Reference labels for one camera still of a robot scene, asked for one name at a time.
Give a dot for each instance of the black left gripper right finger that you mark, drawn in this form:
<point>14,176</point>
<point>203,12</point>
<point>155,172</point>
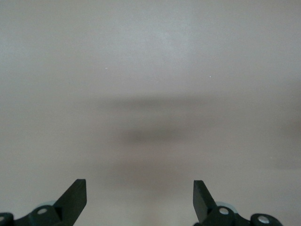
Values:
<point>204,204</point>

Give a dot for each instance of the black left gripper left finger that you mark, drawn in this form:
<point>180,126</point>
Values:
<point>70,202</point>

